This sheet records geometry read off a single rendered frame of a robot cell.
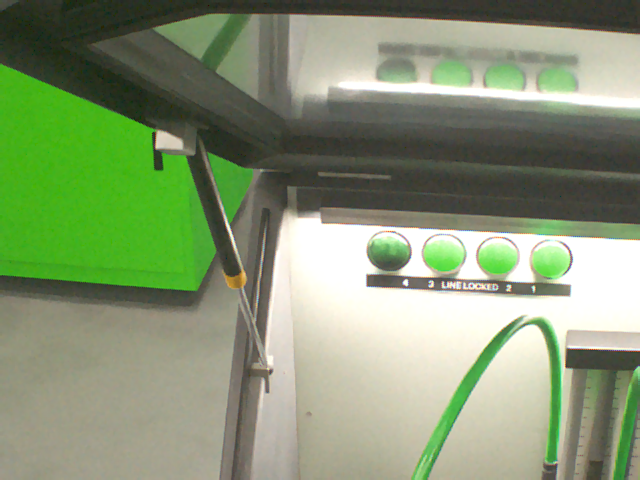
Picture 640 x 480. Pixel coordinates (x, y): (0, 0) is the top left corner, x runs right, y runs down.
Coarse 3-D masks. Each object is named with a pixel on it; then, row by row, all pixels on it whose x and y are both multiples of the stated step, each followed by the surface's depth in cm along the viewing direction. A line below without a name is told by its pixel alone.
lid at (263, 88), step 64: (0, 0) 57; (64, 0) 66; (128, 0) 61; (192, 0) 56; (256, 0) 56; (320, 0) 55; (384, 0) 55; (448, 0) 54; (512, 0) 54; (576, 0) 53; (64, 64) 86; (128, 64) 75; (192, 64) 83; (256, 64) 82; (320, 64) 81; (384, 64) 79; (448, 64) 77; (512, 64) 75; (576, 64) 73; (192, 128) 103; (256, 128) 112; (320, 128) 116; (384, 128) 113; (448, 128) 110; (512, 128) 106; (576, 128) 102
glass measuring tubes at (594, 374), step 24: (576, 336) 143; (600, 336) 142; (624, 336) 142; (576, 360) 141; (600, 360) 141; (624, 360) 140; (576, 384) 144; (600, 384) 144; (624, 384) 145; (576, 408) 145; (600, 408) 145; (624, 408) 147; (576, 432) 147; (600, 432) 146; (576, 456) 149; (600, 456) 148
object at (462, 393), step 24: (528, 312) 123; (504, 336) 118; (552, 336) 130; (480, 360) 115; (552, 360) 134; (552, 384) 137; (456, 408) 112; (552, 408) 139; (432, 432) 112; (552, 432) 141; (432, 456) 110; (552, 456) 142
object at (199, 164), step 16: (192, 160) 108; (208, 160) 109; (192, 176) 110; (208, 176) 110; (208, 192) 111; (208, 208) 113; (224, 208) 115; (208, 224) 115; (224, 224) 115; (224, 240) 117; (224, 256) 119; (224, 272) 121; (240, 272) 121; (240, 288) 123; (240, 304) 126; (256, 336) 130; (256, 352) 132; (256, 368) 135; (272, 368) 135
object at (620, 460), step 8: (632, 376) 127; (632, 384) 128; (632, 392) 129; (632, 400) 130; (632, 408) 131; (624, 416) 133; (632, 416) 132; (624, 424) 133; (632, 424) 133; (624, 432) 134; (624, 440) 135; (624, 448) 135; (616, 456) 137; (624, 456) 136; (616, 464) 137; (624, 464) 137; (616, 472) 137; (624, 472) 137
